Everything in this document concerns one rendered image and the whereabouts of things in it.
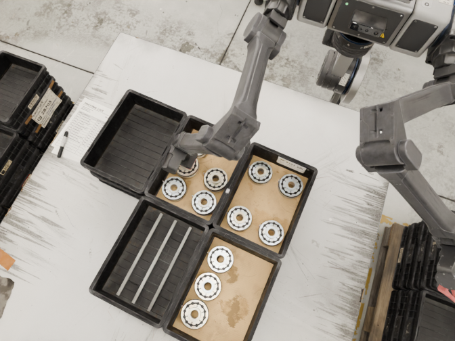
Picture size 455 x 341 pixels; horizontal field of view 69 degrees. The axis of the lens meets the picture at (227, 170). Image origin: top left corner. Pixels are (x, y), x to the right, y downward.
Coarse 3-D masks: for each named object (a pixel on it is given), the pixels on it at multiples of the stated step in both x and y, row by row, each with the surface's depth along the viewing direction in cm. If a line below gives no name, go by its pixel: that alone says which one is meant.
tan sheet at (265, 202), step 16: (256, 160) 148; (272, 176) 146; (240, 192) 143; (256, 192) 143; (272, 192) 143; (256, 208) 141; (272, 208) 141; (288, 208) 141; (224, 224) 138; (256, 224) 139; (288, 224) 139; (256, 240) 136
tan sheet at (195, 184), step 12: (192, 132) 152; (204, 156) 148; (216, 156) 148; (204, 168) 146; (228, 168) 147; (192, 180) 145; (216, 180) 145; (228, 180) 145; (192, 192) 143; (216, 192) 143; (180, 204) 141; (204, 204) 141; (204, 216) 139
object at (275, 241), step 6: (264, 222) 136; (270, 222) 136; (276, 222) 136; (264, 228) 135; (276, 228) 135; (282, 228) 135; (264, 234) 135; (282, 234) 134; (264, 240) 133; (270, 240) 133; (276, 240) 134
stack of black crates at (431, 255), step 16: (416, 224) 195; (416, 240) 188; (432, 240) 172; (400, 256) 198; (416, 256) 180; (432, 256) 167; (400, 272) 193; (416, 272) 176; (432, 272) 162; (400, 288) 186; (416, 288) 174; (432, 288) 159
